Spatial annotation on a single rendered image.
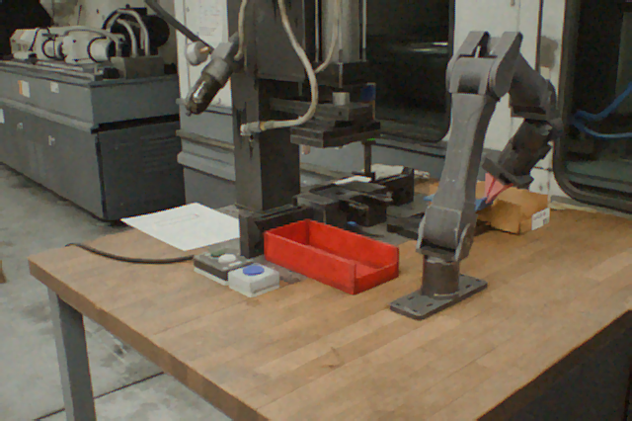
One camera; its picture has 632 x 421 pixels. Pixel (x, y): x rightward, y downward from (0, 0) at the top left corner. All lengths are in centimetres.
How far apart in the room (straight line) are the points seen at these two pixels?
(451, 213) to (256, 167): 65
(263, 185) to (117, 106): 292
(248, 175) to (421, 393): 91
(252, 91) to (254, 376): 84
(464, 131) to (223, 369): 54
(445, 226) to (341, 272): 20
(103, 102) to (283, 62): 301
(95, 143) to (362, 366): 364
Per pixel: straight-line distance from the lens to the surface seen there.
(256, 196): 167
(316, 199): 147
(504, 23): 196
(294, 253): 128
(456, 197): 114
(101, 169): 452
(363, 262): 132
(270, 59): 156
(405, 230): 148
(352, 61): 145
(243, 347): 103
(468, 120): 115
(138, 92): 455
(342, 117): 144
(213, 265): 127
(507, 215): 154
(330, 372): 96
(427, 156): 214
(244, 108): 165
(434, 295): 116
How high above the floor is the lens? 139
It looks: 17 degrees down
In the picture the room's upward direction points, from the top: 1 degrees counter-clockwise
